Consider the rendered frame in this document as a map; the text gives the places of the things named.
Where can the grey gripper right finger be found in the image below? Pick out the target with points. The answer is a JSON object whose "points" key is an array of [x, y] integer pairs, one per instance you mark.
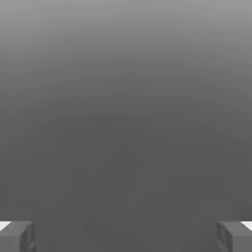
{"points": [[236, 239]]}

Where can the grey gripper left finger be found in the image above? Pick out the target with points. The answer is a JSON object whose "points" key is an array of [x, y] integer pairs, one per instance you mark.
{"points": [[15, 238]]}

